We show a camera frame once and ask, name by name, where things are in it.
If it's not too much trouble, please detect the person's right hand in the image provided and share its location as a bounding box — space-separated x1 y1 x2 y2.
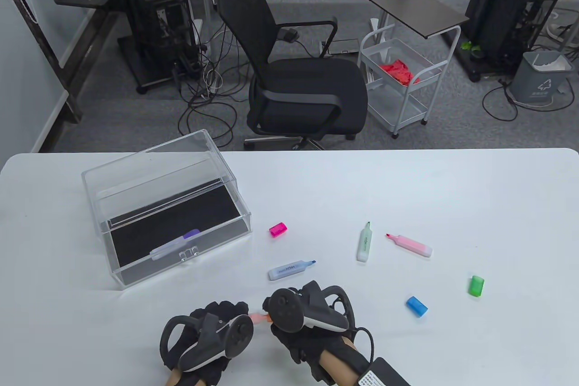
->
271 327 360 377

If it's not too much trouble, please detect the grey left hand controller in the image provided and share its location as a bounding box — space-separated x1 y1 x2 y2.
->
160 314 254 372

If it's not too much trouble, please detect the black frame post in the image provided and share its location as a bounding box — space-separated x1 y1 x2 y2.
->
0 0 82 124

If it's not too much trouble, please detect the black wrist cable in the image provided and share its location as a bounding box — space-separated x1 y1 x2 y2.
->
353 327 376 362

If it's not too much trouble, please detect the purple highlighter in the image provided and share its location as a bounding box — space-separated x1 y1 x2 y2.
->
149 234 187 261

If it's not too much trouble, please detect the green highlighter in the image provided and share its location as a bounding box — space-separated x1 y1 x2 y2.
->
356 222 373 263

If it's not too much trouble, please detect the small green plant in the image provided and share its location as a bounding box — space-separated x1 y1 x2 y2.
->
460 41 484 61

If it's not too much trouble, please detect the grey trash bin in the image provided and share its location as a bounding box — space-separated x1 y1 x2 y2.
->
510 51 575 104

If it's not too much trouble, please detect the person's right forearm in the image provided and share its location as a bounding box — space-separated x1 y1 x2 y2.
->
317 338 369 386

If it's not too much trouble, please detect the clear acrylic drawer box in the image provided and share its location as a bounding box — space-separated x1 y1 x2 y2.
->
81 129 252 290

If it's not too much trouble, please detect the grey right hand controller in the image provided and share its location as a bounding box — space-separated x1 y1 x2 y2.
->
263 281 358 332

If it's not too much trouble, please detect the white rolling cart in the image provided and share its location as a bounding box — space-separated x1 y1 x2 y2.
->
357 24 462 139

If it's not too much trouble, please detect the black office chair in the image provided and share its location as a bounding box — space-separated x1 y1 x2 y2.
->
218 0 369 151

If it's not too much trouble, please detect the blue highlighter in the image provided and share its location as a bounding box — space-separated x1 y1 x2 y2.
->
268 260 317 281

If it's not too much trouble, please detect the pink highlighter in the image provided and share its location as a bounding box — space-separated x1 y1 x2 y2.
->
385 233 433 258

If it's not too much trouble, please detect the black wrist module white label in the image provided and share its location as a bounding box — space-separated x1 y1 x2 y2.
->
355 357 410 386

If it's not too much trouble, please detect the tangle of floor cables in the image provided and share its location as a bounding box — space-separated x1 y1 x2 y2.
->
178 19 254 149

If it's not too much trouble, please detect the dark side table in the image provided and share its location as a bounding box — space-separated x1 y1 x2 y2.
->
365 0 470 39

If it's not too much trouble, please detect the black floor cable loop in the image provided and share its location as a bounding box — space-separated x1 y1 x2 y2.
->
482 81 575 122

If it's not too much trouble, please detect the person's left hand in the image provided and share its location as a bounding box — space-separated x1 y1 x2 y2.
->
161 301 252 386

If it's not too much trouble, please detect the grey hand controller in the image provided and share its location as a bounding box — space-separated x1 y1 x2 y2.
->
160 314 254 372
263 281 358 332

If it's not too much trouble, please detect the black equipment rack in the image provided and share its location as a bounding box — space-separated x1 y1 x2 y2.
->
455 0 579 82

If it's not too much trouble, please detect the red cloth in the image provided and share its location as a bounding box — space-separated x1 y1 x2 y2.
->
379 59 420 86

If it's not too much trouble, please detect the black computer tower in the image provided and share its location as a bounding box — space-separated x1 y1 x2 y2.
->
123 0 199 88

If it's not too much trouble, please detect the blue highlighter cap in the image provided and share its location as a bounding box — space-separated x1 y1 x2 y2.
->
406 296 428 318

